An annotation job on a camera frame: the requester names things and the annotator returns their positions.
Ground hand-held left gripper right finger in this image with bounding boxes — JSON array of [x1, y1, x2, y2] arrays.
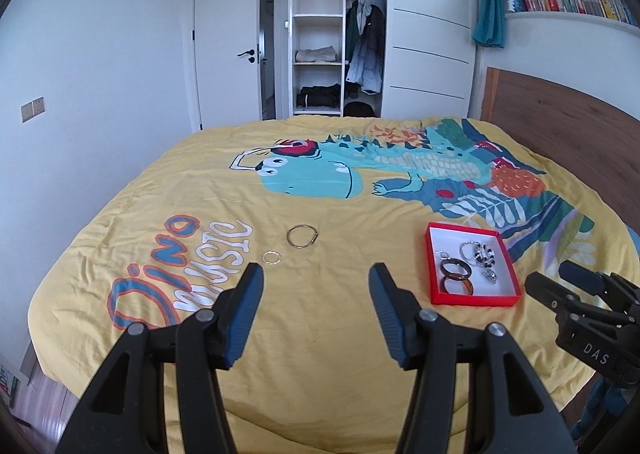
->
[[369, 263, 571, 454]]

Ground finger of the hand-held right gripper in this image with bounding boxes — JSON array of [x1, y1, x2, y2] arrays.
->
[[525, 272, 583, 319], [559, 260, 608, 296]]

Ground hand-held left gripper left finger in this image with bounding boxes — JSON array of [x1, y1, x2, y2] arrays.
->
[[55, 264, 264, 454]]

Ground mixed bead bracelet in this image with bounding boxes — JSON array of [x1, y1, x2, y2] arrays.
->
[[474, 243, 500, 269]]

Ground red jewelry box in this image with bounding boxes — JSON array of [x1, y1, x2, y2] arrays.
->
[[424, 221, 522, 306]]

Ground dark brown bangle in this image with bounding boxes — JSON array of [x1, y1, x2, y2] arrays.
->
[[439, 257, 472, 281], [438, 273, 476, 296]]

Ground person's right forearm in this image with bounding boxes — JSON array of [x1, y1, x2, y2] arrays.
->
[[570, 376, 633, 441]]

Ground bronze metal bangle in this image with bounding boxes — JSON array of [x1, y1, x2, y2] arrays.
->
[[286, 225, 319, 249]]

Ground yellow printed blanket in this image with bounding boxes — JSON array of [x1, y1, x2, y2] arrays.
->
[[27, 114, 640, 454]]

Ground wooden headboard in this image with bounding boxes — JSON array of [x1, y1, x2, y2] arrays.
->
[[480, 66, 640, 236]]

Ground black folded clothes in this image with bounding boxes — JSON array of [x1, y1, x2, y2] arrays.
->
[[295, 83, 342, 110]]

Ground printed cardboard box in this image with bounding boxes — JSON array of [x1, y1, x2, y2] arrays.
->
[[0, 359, 23, 411]]

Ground hanging jackets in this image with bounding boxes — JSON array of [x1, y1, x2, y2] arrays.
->
[[344, 0, 387, 98]]

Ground folded beige cloth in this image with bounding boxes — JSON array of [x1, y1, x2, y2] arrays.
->
[[294, 47, 339, 64]]

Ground white wardrobe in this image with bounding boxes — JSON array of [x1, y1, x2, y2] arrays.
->
[[288, 0, 477, 121]]

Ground white door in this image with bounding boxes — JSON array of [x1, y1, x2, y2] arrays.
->
[[193, 0, 264, 133]]

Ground wall switch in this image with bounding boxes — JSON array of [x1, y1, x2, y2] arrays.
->
[[20, 96, 47, 123]]

